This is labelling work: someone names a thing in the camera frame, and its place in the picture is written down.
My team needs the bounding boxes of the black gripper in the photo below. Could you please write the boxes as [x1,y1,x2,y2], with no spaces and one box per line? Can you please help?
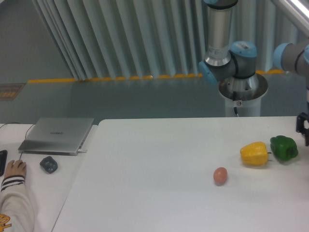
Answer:
[296,112,309,146]

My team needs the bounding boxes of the white striped sleeve forearm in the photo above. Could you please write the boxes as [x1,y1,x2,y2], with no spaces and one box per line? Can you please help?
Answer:
[0,175,35,232]

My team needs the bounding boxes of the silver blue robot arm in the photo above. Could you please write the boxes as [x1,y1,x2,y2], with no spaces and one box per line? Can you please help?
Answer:
[199,0,309,146]

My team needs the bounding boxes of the person's hand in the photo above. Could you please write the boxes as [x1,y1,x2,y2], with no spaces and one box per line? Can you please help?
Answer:
[4,159,27,178]

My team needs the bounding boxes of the green bell pepper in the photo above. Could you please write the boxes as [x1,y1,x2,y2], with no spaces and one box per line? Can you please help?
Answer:
[270,135,298,161]

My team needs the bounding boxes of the yellow bell pepper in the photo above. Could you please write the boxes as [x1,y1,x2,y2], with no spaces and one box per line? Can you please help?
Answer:
[240,142,268,166]

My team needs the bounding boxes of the brown egg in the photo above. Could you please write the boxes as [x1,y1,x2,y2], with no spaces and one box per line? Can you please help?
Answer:
[213,167,228,186]

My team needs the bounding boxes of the dark grey plastic tray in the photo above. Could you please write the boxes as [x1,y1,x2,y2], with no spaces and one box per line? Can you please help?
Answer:
[40,156,58,174]

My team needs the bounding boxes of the silver laptop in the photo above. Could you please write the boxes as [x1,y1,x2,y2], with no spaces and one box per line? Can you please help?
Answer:
[18,117,94,156]

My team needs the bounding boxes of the black keyboard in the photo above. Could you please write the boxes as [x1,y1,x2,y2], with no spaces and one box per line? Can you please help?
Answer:
[0,150,8,176]

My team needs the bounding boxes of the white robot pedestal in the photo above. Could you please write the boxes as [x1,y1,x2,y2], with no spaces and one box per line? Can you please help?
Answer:
[219,74,268,117]

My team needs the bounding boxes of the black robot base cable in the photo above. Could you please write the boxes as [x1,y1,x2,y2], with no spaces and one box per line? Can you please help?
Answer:
[232,91,239,117]

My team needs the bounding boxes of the silver metal frame bar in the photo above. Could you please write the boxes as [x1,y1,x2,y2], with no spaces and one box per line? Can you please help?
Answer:
[278,0,309,18]

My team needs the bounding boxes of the black laptop cable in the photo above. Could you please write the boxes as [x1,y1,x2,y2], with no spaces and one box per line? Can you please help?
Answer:
[0,122,37,161]

